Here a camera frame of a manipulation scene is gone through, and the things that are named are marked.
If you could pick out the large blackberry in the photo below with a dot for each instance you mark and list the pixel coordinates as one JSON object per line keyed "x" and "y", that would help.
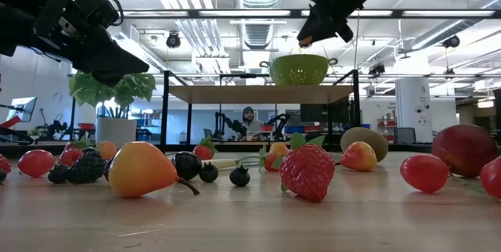
{"x": 87, "y": 168}

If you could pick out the small blackberry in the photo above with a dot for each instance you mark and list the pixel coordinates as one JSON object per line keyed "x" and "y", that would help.
{"x": 58, "y": 174}

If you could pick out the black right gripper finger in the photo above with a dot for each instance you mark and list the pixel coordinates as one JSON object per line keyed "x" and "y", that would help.
{"x": 317, "y": 27}
{"x": 325, "y": 36}

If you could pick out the black ceiling camera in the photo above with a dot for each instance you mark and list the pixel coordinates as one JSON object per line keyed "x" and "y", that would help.
{"x": 452, "y": 42}
{"x": 173, "y": 40}
{"x": 376, "y": 69}

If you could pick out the dark red pomegranate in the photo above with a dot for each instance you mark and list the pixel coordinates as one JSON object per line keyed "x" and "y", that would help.
{"x": 465, "y": 149}

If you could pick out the green leafy plant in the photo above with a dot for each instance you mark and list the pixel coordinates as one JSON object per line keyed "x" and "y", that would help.
{"x": 90, "y": 89}

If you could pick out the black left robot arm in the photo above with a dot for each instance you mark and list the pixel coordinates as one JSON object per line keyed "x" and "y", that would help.
{"x": 15, "y": 9}

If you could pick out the dark blueberry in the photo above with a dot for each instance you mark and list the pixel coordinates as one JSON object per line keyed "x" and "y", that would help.
{"x": 239, "y": 176}
{"x": 2, "y": 176}
{"x": 208, "y": 173}

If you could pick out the wooden shelf with black legs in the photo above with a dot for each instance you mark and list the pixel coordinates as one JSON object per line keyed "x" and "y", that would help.
{"x": 258, "y": 94}

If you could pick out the black background robot arm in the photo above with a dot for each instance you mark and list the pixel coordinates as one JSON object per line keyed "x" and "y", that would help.
{"x": 280, "y": 123}
{"x": 227, "y": 123}

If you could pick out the white plant pot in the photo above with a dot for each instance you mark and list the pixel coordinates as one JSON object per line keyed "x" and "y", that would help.
{"x": 116, "y": 130}

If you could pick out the small peach fruit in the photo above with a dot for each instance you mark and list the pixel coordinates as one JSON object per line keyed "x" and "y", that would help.
{"x": 359, "y": 157}

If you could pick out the yellow red pear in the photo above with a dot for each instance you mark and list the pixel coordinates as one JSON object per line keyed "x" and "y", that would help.
{"x": 141, "y": 170}

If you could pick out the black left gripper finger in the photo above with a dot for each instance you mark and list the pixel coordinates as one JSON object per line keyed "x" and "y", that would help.
{"x": 109, "y": 55}
{"x": 109, "y": 78}

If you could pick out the small red strawberry with leaves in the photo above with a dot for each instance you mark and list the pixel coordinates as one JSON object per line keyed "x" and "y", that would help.
{"x": 270, "y": 163}

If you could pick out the green colander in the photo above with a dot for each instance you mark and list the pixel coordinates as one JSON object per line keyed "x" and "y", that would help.
{"x": 297, "y": 70}

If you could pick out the white round pillar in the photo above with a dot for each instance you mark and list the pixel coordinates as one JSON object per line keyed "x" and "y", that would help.
{"x": 413, "y": 107}

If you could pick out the grey box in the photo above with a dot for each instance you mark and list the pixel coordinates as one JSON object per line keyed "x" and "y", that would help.
{"x": 404, "y": 135}

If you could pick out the person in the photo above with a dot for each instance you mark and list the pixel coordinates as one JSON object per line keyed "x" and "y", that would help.
{"x": 249, "y": 123}

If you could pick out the brown green kiwi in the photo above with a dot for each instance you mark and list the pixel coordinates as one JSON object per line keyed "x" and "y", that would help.
{"x": 370, "y": 138}

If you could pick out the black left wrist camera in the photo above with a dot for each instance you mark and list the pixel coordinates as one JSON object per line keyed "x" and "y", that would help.
{"x": 96, "y": 6}

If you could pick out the large red strawberry with leaves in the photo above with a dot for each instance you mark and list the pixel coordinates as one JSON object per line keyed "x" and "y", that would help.
{"x": 307, "y": 173}

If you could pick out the black overhead rig beam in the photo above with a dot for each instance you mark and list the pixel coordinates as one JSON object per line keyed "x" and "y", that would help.
{"x": 397, "y": 13}

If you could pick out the red board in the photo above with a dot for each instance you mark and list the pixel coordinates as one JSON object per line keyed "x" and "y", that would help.
{"x": 9, "y": 122}

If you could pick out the computer monitor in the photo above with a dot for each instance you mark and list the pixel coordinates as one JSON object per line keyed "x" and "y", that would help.
{"x": 23, "y": 108}

